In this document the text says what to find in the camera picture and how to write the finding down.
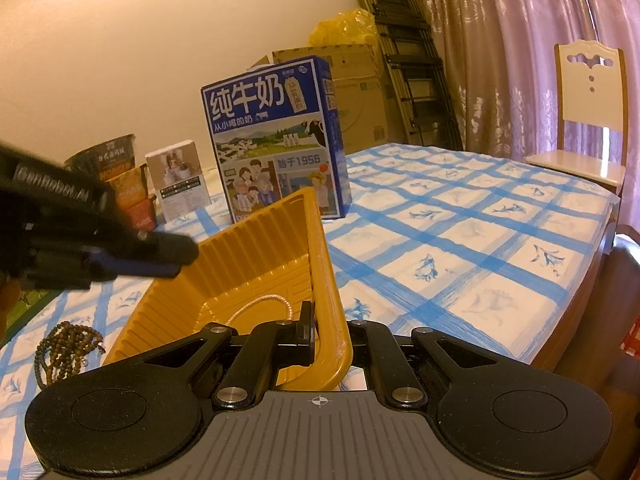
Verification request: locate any red label instant noodle bowl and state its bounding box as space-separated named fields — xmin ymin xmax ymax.
xmin=117 ymin=195 xmax=159 ymax=232

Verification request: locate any blue checked tablecloth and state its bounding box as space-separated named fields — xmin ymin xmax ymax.
xmin=0 ymin=142 xmax=617 ymax=461

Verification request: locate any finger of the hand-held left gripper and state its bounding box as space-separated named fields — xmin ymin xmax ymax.
xmin=97 ymin=230 xmax=199 ymax=279
xmin=20 ymin=251 xmax=119 ymax=291

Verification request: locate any small white photo box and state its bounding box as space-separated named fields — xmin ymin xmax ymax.
xmin=145 ymin=140 xmax=212 ymax=224

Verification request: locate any dark small bead necklace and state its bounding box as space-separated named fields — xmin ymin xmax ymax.
xmin=34 ymin=327 xmax=101 ymax=387

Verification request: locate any black folding ladder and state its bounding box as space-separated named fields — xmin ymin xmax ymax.
xmin=355 ymin=0 xmax=464 ymax=152

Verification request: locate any white pearl bracelet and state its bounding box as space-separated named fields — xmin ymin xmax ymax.
xmin=227 ymin=294 xmax=297 ymax=332

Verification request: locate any pink patterned curtain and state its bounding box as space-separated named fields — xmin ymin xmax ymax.
xmin=409 ymin=0 xmax=640 ymax=248

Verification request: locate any yellow plastic bag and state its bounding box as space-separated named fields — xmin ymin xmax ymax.
xmin=308 ymin=8 xmax=377 ymax=52

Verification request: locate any dark blue milk carton box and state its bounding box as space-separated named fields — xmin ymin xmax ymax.
xmin=201 ymin=55 xmax=351 ymax=224

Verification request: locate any cream wooden chair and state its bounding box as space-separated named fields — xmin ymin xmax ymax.
xmin=523 ymin=40 xmax=629 ymax=197

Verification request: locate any brown wooden table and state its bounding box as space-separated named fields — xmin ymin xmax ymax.
xmin=520 ymin=195 xmax=622 ymax=376

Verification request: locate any yellow label instant noodle bowl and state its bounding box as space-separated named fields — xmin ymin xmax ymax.
xmin=102 ymin=165 xmax=149 ymax=209

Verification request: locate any brown wooden bead bracelet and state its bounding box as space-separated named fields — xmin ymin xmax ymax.
xmin=50 ymin=322 xmax=107 ymax=358

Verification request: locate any red checked cloth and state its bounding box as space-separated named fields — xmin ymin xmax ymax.
xmin=619 ymin=316 xmax=640 ymax=362

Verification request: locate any yellow plastic tray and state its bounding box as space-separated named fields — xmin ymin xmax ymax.
xmin=101 ymin=186 xmax=353 ymax=393

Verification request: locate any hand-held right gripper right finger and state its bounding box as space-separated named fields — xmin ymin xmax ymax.
xmin=347 ymin=319 xmax=506 ymax=408

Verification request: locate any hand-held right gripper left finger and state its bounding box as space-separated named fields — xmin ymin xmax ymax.
xmin=135 ymin=301 xmax=321 ymax=408

